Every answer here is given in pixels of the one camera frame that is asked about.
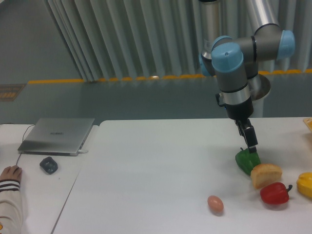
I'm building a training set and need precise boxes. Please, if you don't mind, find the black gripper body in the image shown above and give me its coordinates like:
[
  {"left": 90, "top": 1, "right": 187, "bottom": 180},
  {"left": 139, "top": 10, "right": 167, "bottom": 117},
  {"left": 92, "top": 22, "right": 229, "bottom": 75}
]
[{"left": 225, "top": 98, "right": 254, "bottom": 119}]

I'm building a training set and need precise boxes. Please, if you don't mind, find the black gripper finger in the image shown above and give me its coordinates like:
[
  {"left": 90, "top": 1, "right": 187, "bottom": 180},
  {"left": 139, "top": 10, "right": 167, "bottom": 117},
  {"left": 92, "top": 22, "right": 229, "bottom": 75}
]
[
  {"left": 243, "top": 126, "right": 258, "bottom": 153},
  {"left": 235, "top": 119, "right": 246, "bottom": 137}
]

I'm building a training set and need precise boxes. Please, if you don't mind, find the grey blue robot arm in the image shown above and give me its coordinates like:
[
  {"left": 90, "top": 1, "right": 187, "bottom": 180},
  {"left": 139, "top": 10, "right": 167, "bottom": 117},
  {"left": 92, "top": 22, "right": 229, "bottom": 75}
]
[{"left": 199, "top": 0, "right": 295, "bottom": 153}]

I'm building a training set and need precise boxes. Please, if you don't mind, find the white striped sleeve forearm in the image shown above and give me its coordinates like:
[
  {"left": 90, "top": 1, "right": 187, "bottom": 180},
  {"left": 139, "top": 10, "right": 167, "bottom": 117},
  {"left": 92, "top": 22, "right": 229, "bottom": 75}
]
[{"left": 0, "top": 179, "right": 23, "bottom": 234}]

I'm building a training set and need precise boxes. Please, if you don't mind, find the yellow basket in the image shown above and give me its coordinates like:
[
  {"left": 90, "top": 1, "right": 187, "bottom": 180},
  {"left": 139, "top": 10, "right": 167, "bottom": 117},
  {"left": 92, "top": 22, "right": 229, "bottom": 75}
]
[{"left": 303, "top": 117, "right": 312, "bottom": 132}]

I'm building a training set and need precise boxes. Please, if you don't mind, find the person's hand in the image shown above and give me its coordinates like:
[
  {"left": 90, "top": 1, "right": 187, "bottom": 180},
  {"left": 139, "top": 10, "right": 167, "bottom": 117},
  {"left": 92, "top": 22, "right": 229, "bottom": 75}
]
[{"left": 0, "top": 165, "right": 22, "bottom": 183}]

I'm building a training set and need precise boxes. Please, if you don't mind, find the green bell pepper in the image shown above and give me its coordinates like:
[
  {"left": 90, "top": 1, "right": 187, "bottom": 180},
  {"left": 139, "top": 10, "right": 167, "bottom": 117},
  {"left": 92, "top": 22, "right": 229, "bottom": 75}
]
[{"left": 235, "top": 148, "right": 261, "bottom": 176}]

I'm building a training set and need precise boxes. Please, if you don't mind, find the bread loaf piece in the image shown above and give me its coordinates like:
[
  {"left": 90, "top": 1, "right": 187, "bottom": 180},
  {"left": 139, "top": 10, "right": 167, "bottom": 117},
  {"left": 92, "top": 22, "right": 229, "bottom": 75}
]
[{"left": 250, "top": 164, "right": 283, "bottom": 190}]

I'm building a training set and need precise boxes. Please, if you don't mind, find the red bell pepper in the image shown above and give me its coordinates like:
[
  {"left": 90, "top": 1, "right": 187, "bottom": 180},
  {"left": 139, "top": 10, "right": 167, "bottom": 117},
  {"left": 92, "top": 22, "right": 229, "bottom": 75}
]
[{"left": 260, "top": 182, "right": 293, "bottom": 205}]

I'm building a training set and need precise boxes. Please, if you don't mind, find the yellow bell pepper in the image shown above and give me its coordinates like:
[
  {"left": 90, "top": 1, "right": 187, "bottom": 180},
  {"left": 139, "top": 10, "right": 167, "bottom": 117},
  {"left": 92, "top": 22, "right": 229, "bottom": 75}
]
[{"left": 296, "top": 172, "right": 312, "bottom": 198}]

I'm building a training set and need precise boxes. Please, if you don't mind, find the brown egg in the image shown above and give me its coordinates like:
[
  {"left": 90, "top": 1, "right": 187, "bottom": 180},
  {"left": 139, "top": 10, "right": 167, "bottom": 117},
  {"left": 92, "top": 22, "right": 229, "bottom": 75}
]
[{"left": 207, "top": 195, "right": 224, "bottom": 215}]

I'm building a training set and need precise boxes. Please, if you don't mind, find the silver laptop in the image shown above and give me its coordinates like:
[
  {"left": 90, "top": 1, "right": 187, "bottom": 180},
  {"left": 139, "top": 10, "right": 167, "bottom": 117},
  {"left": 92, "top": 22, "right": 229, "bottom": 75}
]
[{"left": 18, "top": 118, "right": 95, "bottom": 156}]

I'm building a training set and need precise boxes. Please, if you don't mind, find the black mouse cable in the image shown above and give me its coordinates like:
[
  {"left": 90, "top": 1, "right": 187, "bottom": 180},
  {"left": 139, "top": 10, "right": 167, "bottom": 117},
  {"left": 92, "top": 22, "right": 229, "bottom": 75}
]
[{"left": 14, "top": 123, "right": 37, "bottom": 167}]

